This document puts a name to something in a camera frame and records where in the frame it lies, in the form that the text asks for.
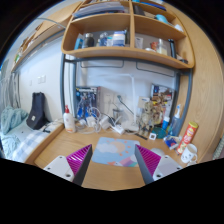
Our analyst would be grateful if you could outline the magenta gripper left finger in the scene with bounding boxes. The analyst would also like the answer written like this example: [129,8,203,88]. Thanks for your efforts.
[66,145,92,186]

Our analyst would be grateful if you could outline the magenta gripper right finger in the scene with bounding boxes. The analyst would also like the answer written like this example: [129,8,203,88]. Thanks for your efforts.
[135,145,161,184]

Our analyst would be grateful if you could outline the white computer mouse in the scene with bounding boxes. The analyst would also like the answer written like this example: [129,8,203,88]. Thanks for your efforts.
[151,148,165,157]

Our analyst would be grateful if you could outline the pastel patterned mouse pad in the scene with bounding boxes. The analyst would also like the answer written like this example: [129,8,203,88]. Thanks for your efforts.
[92,137,140,167]

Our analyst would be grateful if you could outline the small white square gadget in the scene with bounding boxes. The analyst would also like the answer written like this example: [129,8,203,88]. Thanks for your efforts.
[149,133,156,140]

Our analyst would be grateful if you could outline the blue snack packet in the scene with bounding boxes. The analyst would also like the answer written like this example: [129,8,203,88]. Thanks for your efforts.
[164,135,181,150]

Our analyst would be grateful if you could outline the teal round lid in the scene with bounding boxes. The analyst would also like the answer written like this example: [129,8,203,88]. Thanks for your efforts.
[153,127,166,139]

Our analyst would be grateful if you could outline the white face mug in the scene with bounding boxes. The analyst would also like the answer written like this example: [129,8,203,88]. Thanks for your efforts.
[181,144,198,163]

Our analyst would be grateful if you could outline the white pump lotion bottle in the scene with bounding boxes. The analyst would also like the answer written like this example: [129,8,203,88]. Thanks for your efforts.
[63,106,76,133]

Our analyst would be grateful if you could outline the blue spray bottle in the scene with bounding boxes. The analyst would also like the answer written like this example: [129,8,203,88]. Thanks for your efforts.
[169,104,181,136]

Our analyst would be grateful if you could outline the robot model figure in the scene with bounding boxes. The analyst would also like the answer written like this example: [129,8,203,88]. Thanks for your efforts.
[139,101,156,137]

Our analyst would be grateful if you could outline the red chips can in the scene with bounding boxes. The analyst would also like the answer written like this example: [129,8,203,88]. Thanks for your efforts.
[177,121,198,154]

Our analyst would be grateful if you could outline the dark backpack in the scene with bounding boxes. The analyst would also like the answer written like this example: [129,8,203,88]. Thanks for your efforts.
[26,92,48,130]

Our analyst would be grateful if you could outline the bed with checkered blanket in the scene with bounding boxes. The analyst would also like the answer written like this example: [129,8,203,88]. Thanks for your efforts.
[0,106,62,162]

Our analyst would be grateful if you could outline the blue model kit box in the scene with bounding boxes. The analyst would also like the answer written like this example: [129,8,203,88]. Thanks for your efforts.
[76,86,100,120]

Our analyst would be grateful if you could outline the colourful poster box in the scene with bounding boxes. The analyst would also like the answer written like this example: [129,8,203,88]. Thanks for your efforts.
[151,84,175,124]

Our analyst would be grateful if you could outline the white power adapter cables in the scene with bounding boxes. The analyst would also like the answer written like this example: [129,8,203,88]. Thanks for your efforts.
[75,107,126,136]

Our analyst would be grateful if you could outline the wooden wall shelf unit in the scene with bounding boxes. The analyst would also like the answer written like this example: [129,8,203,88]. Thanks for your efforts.
[61,0,195,69]

